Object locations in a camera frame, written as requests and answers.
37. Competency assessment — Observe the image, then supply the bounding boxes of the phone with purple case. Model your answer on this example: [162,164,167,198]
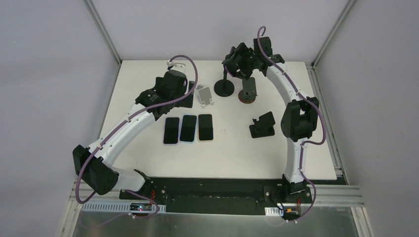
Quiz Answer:
[222,46,244,79]

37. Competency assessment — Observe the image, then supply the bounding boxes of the black pole phone stand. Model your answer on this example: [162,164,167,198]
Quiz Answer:
[213,65,235,97]

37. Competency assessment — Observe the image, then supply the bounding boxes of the phone with blue case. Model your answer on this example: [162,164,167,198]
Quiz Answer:
[179,115,197,143]

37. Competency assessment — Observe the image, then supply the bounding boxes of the phone with beige case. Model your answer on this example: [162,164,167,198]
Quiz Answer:
[198,114,214,142]

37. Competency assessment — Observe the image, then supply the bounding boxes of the phone with lavender case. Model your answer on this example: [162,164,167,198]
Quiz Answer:
[163,117,180,145]

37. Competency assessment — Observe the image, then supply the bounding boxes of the black wedge phone stand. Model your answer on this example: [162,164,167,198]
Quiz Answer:
[249,112,276,139]

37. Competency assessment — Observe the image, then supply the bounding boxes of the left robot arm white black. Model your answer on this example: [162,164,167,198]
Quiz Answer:
[73,66,188,200]

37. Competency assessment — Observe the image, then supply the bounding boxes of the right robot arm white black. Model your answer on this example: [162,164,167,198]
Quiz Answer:
[222,37,326,202]

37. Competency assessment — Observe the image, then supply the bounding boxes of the white grey phone stand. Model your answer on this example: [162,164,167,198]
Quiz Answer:
[195,84,214,109]

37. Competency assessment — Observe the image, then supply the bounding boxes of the brown round phone stand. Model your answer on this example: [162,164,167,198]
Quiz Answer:
[238,77,257,104]

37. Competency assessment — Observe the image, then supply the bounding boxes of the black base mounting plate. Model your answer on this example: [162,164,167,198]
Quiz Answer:
[119,176,315,216]

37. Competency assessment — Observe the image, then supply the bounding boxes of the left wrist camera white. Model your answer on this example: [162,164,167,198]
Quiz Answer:
[167,60,186,74]

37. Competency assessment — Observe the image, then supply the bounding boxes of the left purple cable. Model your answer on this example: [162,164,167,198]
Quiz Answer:
[75,54,199,229]

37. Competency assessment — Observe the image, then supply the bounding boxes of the right aluminium frame post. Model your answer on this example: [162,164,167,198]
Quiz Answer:
[311,0,357,69]

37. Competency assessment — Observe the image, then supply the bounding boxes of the aluminium frame post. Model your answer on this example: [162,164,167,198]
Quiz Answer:
[83,0,122,67]
[311,0,357,69]

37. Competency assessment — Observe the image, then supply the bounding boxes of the left white cable duct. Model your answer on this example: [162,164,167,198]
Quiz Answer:
[81,201,167,214]

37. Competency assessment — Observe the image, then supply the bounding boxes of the white cable duct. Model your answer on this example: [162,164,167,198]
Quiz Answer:
[264,207,284,217]
[81,201,167,214]

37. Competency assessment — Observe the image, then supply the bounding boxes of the right white cable duct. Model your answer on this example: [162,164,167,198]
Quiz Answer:
[264,207,284,217]

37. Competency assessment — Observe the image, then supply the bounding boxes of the left aluminium frame post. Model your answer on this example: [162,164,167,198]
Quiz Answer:
[83,0,122,67]

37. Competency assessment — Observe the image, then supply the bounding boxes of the aluminium front rail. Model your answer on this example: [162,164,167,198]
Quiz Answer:
[69,182,365,207]

